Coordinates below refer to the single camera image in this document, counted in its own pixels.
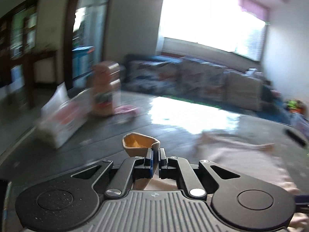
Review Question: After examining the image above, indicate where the cream sweatshirt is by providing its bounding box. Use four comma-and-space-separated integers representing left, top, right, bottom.
122, 132, 308, 231

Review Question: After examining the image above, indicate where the black remote control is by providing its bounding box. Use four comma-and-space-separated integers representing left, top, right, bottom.
285, 129, 307, 148

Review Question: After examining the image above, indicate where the pink hair scrunchie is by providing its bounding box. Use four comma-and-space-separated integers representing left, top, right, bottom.
115, 105, 139, 116

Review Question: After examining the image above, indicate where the clear plastic storage box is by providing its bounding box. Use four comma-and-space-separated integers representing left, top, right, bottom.
291, 113, 309, 139

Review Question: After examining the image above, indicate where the left butterfly cushion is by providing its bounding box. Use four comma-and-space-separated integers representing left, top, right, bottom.
124, 60, 180, 95

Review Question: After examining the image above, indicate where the butterfly cushion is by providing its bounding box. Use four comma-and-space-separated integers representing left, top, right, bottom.
179, 58, 227, 102
124, 60, 180, 95

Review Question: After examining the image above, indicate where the right butterfly cushion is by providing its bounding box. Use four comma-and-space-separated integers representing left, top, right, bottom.
179, 58, 227, 102

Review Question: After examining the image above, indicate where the colourful plush toy pile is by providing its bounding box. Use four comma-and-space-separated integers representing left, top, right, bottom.
284, 100, 307, 115

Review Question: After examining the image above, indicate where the white pink tissue box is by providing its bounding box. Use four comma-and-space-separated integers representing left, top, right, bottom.
35, 83, 92, 149

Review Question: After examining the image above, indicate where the pink cartoon water bottle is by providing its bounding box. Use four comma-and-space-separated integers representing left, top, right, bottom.
91, 61, 121, 117

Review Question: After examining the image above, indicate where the blue sofa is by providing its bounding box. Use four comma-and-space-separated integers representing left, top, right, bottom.
121, 54, 290, 125

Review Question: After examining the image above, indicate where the plain grey cushion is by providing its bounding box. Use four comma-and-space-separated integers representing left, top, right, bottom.
226, 72, 262, 111

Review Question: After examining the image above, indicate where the blue cabinet in doorway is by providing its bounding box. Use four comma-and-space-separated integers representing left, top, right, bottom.
72, 46, 95, 86

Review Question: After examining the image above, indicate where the white plush toy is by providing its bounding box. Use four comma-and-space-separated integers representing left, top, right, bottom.
245, 68, 262, 79

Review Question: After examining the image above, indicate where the black smartphone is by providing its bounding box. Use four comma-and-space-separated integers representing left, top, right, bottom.
0, 179, 12, 232

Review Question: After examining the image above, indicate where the window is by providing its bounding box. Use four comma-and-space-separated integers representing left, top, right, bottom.
159, 0, 268, 61

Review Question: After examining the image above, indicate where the dark wooden display cabinet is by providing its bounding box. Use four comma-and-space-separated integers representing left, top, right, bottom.
1, 0, 58, 109

